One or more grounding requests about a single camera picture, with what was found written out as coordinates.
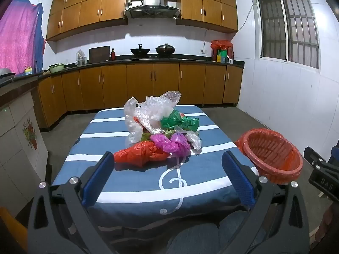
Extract clear bubble wrap sheet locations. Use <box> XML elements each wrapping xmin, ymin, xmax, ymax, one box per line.
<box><xmin>135</xmin><ymin>91</ymin><xmax>182</xmax><ymax>135</ymax></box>

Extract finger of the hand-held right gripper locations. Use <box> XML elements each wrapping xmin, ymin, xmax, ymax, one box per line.
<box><xmin>304</xmin><ymin>147</ymin><xmax>331</xmax><ymax>171</ymax></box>

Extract clear plastic bag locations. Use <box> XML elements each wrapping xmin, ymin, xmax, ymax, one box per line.
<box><xmin>124</xmin><ymin>97</ymin><xmax>145</xmax><ymax>145</ymax></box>

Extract black kitchen countertop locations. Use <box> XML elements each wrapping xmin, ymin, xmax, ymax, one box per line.
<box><xmin>0</xmin><ymin>54</ymin><xmax>245</xmax><ymax>85</ymax></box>

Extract black wok with lid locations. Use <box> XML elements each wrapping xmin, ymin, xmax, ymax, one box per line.
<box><xmin>155</xmin><ymin>44</ymin><xmax>176</xmax><ymax>57</ymax></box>

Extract wooden base cabinets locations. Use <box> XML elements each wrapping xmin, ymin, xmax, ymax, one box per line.
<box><xmin>37</xmin><ymin>63</ymin><xmax>243</xmax><ymax>131</ymax></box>

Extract white translucent plastic bag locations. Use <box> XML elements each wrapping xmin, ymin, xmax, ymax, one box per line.
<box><xmin>175</xmin><ymin>127</ymin><xmax>202</xmax><ymax>154</ymax></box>

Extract yellow object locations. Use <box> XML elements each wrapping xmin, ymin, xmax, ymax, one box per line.
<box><xmin>0</xmin><ymin>206</ymin><xmax>28</xmax><ymax>254</ymax></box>

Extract brown cutting board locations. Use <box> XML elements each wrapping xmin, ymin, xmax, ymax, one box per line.
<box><xmin>88</xmin><ymin>46</ymin><xmax>110</xmax><ymax>64</ymax></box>

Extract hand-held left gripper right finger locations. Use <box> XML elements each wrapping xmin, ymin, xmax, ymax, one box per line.
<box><xmin>222</xmin><ymin>150</ymin><xmax>310</xmax><ymax>254</ymax></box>

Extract barred window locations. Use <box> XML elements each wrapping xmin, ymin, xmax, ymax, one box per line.
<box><xmin>251</xmin><ymin>0</ymin><xmax>320</xmax><ymax>69</ymax></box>

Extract purple plastic bag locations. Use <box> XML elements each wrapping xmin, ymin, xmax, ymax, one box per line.
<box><xmin>151</xmin><ymin>133</ymin><xmax>192</xmax><ymax>159</ymax></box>

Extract blue striped table cloth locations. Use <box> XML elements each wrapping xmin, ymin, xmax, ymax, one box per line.
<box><xmin>50</xmin><ymin>105</ymin><xmax>258</xmax><ymax>244</ymax></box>

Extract olive green plastic bag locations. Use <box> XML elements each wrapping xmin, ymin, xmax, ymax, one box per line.
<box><xmin>140</xmin><ymin>130</ymin><xmax>175</xmax><ymax>142</ymax></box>

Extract steel range hood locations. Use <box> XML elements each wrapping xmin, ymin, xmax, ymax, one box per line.
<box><xmin>124</xmin><ymin>0</ymin><xmax>181</xmax><ymax>19</ymax></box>

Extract red plastic bag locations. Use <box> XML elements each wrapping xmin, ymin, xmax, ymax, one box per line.
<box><xmin>113</xmin><ymin>141</ymin><xmax>170</xmax><ymax>168</ymax></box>

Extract red plastic basket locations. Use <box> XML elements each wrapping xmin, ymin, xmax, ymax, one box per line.
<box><xmin>235</xmin><ymin>128</ymin><xmax>304</xmax><ymax>184</ymax></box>

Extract red bag of groceries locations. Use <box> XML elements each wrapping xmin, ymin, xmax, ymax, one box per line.
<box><xmin>210</xmin><ymin>40</ymin><xmax>234</xmax><ymax>62</ymax></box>

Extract white power cable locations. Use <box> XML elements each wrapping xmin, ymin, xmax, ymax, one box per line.
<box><xmin>203</xmin><ymin>5</ymin><xmax>255</xmax><ymax>53</ymax></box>

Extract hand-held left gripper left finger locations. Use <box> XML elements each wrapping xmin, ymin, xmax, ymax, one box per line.
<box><xmin>28</xmin><ymin>151</ymin><xmax>115</xmax><ymax>254</ymax></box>

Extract clear bag with jars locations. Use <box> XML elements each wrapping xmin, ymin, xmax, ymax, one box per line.
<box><xmin>75</xmin><ymin>49</ymin><xmax>86</xmax><ymax>66</ymax></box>

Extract pink and blue cloth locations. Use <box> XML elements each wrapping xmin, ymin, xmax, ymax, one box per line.
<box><xmin>0</xmin><ymin>0</ymin><xmax>44</xmax><ymax>76</ymax></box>

